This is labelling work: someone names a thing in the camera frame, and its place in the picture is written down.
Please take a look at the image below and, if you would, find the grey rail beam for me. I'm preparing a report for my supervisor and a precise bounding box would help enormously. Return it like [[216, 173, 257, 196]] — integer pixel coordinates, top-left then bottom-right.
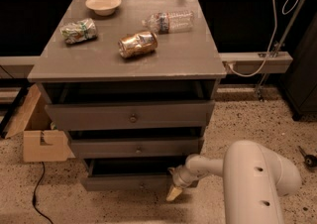
[[219, 52, 293, 75]]

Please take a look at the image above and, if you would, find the grey drawer cabinet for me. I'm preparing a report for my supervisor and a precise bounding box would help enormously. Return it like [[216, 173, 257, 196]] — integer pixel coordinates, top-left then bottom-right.
[[28, 0, 228, 192]]

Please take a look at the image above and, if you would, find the white cable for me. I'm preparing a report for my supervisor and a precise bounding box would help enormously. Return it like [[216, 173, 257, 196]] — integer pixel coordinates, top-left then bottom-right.
[[227, 0, 301, 78]]

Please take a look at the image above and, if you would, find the white bowl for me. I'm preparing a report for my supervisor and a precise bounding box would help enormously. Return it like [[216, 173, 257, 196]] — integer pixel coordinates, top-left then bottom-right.
[[85, 0, 122, 16]]

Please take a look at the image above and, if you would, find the clear plastic water bottle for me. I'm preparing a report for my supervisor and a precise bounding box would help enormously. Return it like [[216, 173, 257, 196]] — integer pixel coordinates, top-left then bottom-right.
[[142, 10, 194, 34]]

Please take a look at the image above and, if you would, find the cardboard box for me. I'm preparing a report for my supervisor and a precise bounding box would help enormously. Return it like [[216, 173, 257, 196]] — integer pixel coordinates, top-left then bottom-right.
[[5, 85, 74, 163]]

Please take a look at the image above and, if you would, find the grey top drawer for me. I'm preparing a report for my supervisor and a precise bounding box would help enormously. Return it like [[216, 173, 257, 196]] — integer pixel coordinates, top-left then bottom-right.
[[46, 101, 215, 131]]

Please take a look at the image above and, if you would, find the crushed gold can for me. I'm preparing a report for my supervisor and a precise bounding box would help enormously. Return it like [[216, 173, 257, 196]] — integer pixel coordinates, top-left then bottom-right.
[[118, 31, 158, 58]]

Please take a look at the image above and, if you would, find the metal stand pole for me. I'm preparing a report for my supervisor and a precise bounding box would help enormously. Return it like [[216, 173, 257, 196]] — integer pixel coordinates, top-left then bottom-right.
[[255, 0, 305, 101]]

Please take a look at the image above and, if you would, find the crushed green white can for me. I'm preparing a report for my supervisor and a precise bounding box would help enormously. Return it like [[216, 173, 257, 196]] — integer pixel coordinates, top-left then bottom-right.
[[59, 18, 98, 45]]

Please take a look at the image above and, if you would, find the grey bottom drawer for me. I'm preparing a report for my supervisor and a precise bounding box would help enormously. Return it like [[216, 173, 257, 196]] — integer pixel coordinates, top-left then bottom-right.
[[81, 156, 186, 191]]

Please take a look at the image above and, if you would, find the dark cabinet at right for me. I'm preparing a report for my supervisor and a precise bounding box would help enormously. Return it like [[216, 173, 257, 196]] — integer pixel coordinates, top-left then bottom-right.
[[280, 14, 317, 121]]

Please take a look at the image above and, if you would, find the grey middle drawer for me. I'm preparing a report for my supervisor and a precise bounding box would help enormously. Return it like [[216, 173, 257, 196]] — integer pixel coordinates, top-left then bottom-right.
[[70, 137, 203, 159]]

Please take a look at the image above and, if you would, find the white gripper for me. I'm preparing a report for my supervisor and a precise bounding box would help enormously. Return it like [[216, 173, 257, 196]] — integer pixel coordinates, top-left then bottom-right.
[[166, 165, 199, 202]]

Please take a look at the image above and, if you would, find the black floor cable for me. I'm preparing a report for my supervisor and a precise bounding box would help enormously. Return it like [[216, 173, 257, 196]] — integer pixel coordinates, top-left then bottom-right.
[[32, 162, 54, 224]]

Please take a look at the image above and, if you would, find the small black tool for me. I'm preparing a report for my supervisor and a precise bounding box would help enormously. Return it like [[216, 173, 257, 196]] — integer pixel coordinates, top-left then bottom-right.
[[298, 147, 317, 168]]

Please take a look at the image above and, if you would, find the grey drawer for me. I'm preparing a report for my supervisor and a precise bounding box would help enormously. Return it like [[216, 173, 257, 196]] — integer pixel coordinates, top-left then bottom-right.
[[46, 101, 215, 131], [70, 137, 203, 159], [81, 156, 186, 191]]

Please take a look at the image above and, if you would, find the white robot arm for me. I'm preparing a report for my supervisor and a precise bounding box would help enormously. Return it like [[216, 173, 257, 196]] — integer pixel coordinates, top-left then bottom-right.
[[166, 141, 302, 224]]

